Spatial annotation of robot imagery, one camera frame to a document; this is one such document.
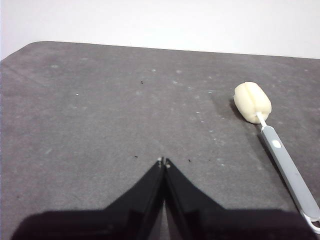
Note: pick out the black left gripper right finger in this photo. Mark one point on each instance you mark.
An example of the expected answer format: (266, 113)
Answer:
(212, 222)

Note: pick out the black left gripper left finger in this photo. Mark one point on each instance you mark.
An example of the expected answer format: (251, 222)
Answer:
(112, 222)

